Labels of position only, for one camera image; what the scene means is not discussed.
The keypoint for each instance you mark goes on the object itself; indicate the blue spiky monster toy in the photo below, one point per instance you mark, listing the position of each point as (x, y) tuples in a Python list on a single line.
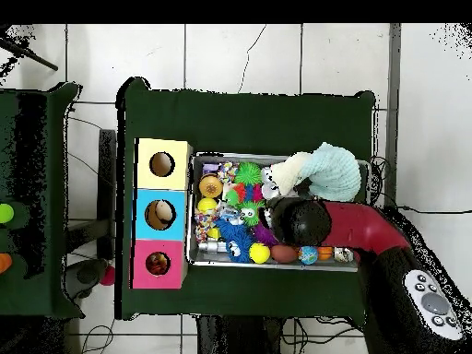
[(226, 226)]

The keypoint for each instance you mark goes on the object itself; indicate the wooden box with three holes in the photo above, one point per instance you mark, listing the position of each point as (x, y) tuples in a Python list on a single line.
[(162, 147)]

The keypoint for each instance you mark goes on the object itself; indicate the purple spiky toy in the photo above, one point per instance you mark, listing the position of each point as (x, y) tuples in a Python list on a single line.
[(263, 234)]

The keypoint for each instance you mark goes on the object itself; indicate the lime green toy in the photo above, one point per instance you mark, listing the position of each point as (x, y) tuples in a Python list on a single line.
[(5, 213)]

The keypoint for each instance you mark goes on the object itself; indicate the toy hamburger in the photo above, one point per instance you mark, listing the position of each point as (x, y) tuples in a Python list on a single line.
[(210, 185)]

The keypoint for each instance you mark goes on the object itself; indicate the mint green cloth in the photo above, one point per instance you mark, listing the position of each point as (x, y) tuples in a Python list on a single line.
[(335, 173)]

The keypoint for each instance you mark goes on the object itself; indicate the brown toy football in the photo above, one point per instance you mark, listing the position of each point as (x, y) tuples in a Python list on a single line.
[(284, 254)]

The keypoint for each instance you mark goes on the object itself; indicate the clear mesh bin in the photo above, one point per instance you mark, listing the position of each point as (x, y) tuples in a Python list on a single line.
[(228, 262)]

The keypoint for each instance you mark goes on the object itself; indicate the orange striped tiger toy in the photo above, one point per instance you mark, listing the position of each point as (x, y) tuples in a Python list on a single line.
[(158, 263)]

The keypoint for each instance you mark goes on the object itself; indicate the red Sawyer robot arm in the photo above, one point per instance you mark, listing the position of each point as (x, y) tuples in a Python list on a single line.
[(361, 228)]

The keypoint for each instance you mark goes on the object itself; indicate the globe print ball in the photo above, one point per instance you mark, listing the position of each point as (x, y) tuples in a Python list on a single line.
[(308, 255)]

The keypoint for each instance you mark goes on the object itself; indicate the yellow smiley ball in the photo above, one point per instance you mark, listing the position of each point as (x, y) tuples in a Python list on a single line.
[(259, 253)]

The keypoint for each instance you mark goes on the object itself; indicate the black tripod leg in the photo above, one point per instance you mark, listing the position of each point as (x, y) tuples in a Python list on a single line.
[(33, 58)]

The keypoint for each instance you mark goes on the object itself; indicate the green spiky ball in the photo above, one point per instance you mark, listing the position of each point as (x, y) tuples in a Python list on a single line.
[(249, 173)]

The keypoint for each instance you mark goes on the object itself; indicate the dark green table cloth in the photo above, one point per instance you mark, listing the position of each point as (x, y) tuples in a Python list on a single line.
[(55, 184), (250, 121)]

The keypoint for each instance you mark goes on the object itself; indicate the yellow tennis ball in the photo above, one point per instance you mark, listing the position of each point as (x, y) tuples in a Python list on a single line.
[(207, 205)]

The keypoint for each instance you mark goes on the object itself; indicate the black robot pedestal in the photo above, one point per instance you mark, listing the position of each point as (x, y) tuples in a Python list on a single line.
[(236, 335)]

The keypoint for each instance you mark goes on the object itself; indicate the cream waffle cloth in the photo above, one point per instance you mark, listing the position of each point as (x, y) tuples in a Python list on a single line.
[(287, 173)]

